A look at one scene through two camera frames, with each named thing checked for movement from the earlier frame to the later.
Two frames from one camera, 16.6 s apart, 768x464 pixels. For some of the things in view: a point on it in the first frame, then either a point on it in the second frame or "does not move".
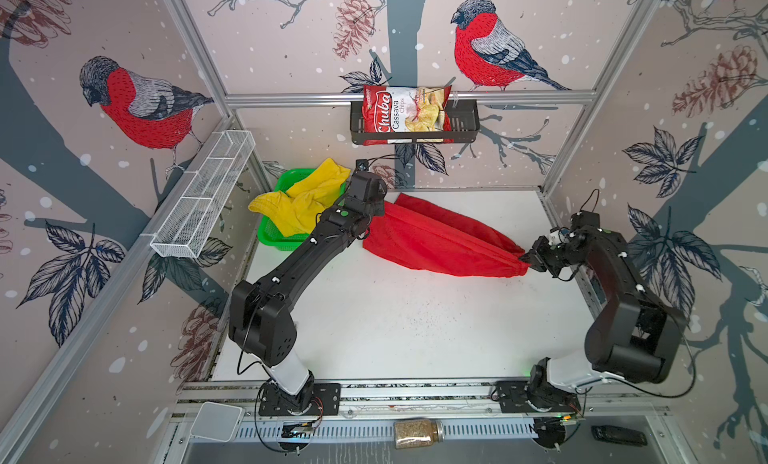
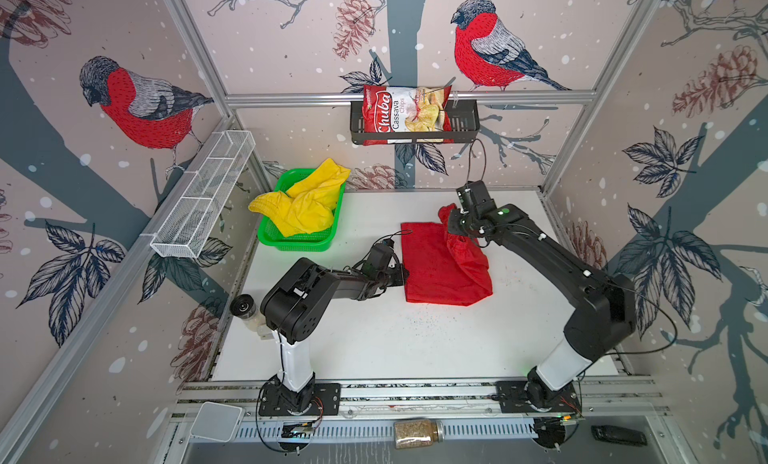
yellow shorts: (297, 208) does not move
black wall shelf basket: (465, 128) does not move
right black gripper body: (556, 258) -> (459, 225)
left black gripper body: (377, 206) -> (391, 277)
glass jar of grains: (417, 433) does not move
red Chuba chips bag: (405, 109) does not move
